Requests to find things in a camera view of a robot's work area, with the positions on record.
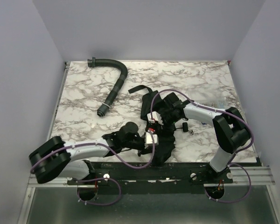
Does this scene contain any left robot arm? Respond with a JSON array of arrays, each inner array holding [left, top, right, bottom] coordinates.
[[29, 122, 145, 184]]

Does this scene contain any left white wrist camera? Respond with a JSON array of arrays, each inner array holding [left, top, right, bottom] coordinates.
[[144, 131, 159, 147]]

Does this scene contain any clear plastic screw box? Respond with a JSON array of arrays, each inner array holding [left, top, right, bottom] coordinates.
[[199, 99, 228, 110]]

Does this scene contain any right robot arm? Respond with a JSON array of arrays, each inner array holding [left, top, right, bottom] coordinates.
[[160, 93, 254, 176]]

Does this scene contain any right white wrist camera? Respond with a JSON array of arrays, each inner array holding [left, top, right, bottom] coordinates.
[[147, 111, 163, 125]]

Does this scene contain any aluminium table frame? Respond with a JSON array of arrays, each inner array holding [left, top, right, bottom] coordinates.
[[16, 61, 276, 224]]

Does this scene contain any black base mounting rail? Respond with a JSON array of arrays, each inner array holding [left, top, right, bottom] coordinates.
[[67, 162, 233, 195]]

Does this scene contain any purple cable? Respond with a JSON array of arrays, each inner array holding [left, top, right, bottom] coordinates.
[[30, 137, 158, 175], [150, 89, 255, 203]]

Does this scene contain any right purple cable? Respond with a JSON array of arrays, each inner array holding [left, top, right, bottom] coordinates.
[[150, 89, 255, 203]]

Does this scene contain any black folding umbrella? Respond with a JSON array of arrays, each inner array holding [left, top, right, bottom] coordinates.
[[128, 85, 179, 166]]

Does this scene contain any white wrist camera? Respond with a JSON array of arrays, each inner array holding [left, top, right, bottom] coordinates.
[[144, 131, 159, 147], [147, 111, 163, 125]]

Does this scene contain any grey corrugated hose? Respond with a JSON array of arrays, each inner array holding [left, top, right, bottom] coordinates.
[[86, 56, 128, 119]]

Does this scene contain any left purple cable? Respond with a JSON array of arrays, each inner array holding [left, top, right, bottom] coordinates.
[[30, 137, 158, 175]]

